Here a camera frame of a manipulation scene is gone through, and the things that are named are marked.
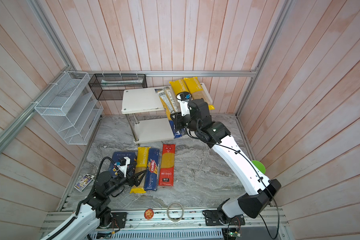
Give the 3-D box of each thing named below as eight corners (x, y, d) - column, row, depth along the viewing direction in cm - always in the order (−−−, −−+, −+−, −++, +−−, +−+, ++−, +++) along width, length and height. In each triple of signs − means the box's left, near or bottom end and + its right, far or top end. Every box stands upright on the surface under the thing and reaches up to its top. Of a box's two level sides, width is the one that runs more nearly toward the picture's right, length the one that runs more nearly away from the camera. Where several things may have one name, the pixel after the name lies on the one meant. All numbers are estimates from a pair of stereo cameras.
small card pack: (75, 188, 86) (73, 187, 84) (89, 173, 92) (87, 171, 90) (82, 193, 84) (80, 192, 82) (96, 178, 90) (95, 176, 88)
